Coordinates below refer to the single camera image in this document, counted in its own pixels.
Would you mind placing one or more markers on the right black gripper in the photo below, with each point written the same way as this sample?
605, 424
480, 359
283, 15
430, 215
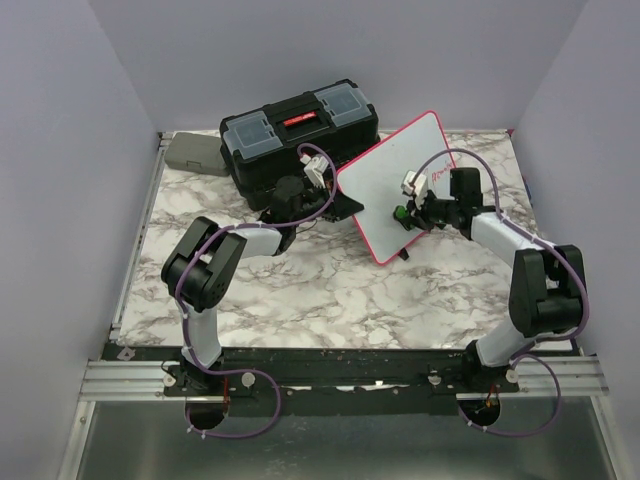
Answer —
421, 222

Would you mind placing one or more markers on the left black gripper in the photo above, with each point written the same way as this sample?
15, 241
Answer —
342, 208

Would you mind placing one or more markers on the green black whiteboard eraser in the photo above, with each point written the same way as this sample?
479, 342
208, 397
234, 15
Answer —
402, 216

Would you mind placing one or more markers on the pink framed whiteboard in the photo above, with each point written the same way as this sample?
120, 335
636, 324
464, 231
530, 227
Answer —
375, 178

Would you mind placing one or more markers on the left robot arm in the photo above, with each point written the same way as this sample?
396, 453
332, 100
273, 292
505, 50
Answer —
199, 270

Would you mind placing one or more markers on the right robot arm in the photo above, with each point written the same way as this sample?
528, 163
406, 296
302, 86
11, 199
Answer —
547, 292

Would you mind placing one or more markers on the grey plastic case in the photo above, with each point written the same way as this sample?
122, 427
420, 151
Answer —
196, 153

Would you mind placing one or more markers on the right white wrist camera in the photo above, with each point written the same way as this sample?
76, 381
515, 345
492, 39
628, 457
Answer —
416, 186

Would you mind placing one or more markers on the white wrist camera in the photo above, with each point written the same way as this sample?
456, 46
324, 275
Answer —
416, 186
314, 169

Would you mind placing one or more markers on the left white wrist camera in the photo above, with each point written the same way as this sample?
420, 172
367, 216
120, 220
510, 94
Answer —
314, 169

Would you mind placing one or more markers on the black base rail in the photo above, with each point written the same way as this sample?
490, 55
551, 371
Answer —
257, 381

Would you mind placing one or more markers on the aluminium frame rail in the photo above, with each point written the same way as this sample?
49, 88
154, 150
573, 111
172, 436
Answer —
118, 374

